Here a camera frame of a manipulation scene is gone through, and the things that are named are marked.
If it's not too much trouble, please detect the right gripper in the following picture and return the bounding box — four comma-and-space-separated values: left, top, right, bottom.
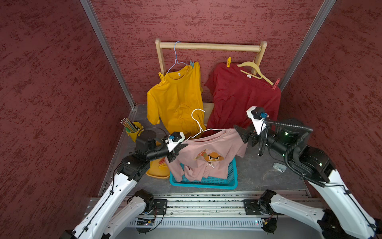
232, 117, 292, 156

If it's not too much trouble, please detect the white wire hanger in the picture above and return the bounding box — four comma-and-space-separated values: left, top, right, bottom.
186, 108, 226, 141

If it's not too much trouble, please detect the pink printed t-shirt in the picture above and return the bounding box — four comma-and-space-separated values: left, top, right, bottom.
165, 128, 247, 182

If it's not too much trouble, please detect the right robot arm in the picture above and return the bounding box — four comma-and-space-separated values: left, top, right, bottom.
234, 119, 382, 239

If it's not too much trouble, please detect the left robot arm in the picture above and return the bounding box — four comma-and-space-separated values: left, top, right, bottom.
61, 130, 187, 239

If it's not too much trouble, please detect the cream plastic hanger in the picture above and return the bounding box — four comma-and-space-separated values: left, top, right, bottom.
237, 61, 274, 86

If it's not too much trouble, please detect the yellow plastic tray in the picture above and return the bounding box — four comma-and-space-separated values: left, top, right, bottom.
145, 140, 171, 180

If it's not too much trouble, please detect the yellow pencil cup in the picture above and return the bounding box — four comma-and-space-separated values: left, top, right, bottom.
126, 121, 144, 142

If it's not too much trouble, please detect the dark red t-shirt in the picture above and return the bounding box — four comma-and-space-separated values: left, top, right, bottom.
202, 63, 281, 137

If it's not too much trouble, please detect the wooden clothes rack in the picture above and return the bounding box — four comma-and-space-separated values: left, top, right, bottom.
155, 38, 268, 119

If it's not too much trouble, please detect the pencils bundle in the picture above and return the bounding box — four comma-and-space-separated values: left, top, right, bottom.
120, 118, 139, 133

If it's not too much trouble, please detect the small grey device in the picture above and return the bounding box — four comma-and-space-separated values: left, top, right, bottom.
273, 163, 287, 173

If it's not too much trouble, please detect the teal plastic basket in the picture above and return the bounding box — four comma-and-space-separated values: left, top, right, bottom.
169, 158, 238, 190

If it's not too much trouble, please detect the yellow t-shirt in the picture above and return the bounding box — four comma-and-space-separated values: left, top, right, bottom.
147, 62, 206, 137

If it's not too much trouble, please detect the pink clothespin on red shirt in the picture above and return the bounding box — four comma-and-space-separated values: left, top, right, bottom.
272, 78, 281, 90

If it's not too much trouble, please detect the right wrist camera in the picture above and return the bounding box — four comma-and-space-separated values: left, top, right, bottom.
246, 106, 268, 135

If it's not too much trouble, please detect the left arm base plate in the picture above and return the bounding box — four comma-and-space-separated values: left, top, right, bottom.
149, 199, 168, 216

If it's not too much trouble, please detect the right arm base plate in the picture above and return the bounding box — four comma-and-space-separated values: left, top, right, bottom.
243, 199, 282, 217

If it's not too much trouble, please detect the aluminium mounting rail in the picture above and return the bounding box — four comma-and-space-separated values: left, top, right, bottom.
74, 195, 338, 239

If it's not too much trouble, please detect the light blue wire hanger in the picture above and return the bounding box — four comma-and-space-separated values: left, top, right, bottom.
167, 41, 190, 74

